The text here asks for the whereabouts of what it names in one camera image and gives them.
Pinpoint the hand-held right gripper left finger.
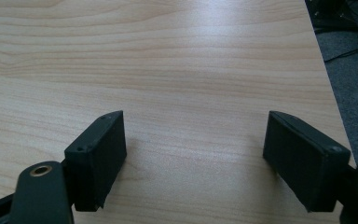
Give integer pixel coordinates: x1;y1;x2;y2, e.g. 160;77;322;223
63;109;128;213

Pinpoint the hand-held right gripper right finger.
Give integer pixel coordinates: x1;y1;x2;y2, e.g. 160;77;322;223
262;110;352;214

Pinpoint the black stand base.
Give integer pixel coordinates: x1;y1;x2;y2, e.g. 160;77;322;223
304;0;358;34

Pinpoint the forked black floor cable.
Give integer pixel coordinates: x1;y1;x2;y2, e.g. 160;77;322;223
323;46;358;63

